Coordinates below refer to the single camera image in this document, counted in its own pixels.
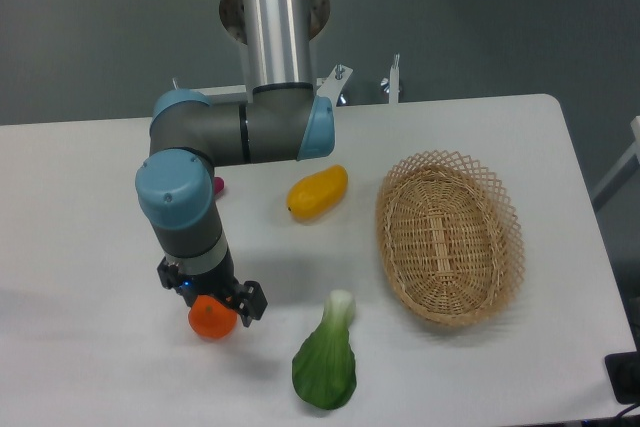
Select black device at table edge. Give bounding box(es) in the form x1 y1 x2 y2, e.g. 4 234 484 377
604 351 639 405

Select white bracket with bolt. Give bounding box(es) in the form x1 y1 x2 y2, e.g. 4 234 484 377
380 53 403 104

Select yellow mango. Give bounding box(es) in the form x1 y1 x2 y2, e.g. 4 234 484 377
286 165 349 221

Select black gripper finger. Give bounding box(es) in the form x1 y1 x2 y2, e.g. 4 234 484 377
157 257 196 308
227 281 268 328

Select orange fruit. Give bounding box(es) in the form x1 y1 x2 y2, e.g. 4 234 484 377
188 295 238 340

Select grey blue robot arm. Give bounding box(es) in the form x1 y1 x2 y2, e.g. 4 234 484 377
135 0 335 325

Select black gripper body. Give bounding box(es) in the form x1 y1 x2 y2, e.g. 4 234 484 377
167 247 235 298

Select purple sweet potato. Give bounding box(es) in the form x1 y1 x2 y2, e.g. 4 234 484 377
214 176 225 198

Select woven wicker basket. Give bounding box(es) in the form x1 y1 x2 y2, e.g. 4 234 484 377
376 150 525 328

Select white frame at right edge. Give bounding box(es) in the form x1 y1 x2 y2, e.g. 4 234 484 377
590 116 639 212

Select green bok choy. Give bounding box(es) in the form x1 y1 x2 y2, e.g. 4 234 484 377
292 290 357 411

